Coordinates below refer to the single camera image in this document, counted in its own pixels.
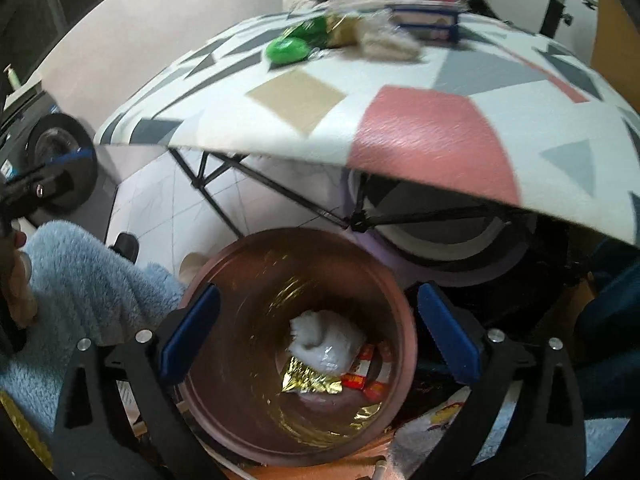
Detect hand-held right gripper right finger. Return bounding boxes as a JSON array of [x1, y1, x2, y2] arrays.
[[416, 282, 587, 480]]

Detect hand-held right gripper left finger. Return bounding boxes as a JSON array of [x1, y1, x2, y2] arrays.
[[52, 284, 223, 480]]

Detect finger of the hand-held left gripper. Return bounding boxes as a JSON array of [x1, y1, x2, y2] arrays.
[[0, 148, 97, 219]]

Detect brown round bin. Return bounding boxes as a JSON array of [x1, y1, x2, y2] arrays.
[[176, 227, 419, 469]]

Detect white tissue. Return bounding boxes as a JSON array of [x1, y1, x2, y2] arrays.
[[286, 309, 365, 372]]

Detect gold foil bag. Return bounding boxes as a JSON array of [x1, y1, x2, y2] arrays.
[[276, 357, 345, 397]]

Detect clear wrapper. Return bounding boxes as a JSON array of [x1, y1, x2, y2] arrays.
[[352, 19, 423, 62]]

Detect person's left hand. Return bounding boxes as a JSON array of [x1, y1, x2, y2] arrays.
[[10, 230, 40, 327]]

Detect round lilac stool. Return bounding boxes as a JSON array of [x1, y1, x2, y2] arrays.
[[344, 166, 534, 289]]

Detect white printed cloth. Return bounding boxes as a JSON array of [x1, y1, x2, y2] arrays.
[[387, 392, 482, 480]]

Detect light blue fleece pants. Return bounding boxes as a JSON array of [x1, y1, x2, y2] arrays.
[[0, 221, 187, 443]]

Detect wooden door panel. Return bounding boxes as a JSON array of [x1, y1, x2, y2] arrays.
[[589, 0, 640, 113]]

